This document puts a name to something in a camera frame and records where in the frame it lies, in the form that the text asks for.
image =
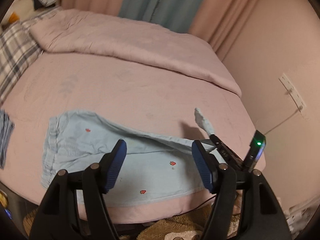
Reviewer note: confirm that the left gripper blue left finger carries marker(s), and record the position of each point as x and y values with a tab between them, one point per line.
58	217

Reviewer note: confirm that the brown fluffy rug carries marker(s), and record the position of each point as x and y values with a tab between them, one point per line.
192	221

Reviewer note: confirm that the pink folded quilt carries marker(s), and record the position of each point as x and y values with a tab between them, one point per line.
75	31

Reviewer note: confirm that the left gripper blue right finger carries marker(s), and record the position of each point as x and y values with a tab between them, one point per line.
261	216

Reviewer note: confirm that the pink curtain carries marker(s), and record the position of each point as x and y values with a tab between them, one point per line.
217	22

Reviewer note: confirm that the pink bed sheet mattress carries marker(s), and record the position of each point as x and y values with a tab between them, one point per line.
134	95

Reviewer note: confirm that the folded blue denim jeans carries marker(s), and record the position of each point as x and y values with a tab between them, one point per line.
7	127

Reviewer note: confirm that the black tracker green light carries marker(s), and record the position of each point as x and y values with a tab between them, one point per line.
256	148

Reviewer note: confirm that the white duck plush toy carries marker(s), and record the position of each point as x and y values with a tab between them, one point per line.
24	9

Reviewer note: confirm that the white wall power strip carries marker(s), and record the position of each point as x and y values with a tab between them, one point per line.
293	92

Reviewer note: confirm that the teal curtain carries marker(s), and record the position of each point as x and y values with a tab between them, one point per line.
175	15

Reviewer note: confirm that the plaid pillow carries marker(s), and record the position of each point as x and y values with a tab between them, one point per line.
19	50

